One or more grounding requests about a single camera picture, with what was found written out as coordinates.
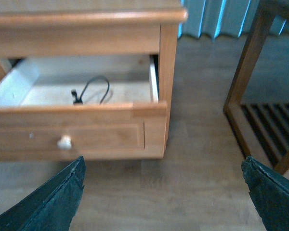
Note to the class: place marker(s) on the wooden nightstand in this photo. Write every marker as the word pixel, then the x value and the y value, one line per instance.
pixel 55 28

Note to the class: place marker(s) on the white charger with black cable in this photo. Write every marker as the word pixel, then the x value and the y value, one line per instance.
pixel 97 89

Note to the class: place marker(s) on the pale blue-grey curtain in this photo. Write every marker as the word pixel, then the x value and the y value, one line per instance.
pixel 218 17

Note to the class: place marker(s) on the wooden drawer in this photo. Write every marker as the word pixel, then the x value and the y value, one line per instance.
pixel 38 120

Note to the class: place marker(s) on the dark wooden slatted table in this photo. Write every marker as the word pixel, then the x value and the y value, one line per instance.
pixel 257 105

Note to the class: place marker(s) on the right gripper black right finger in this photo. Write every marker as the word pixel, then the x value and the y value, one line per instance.
pixel 269 192

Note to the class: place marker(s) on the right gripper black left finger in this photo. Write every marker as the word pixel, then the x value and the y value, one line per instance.
pixel 52 206

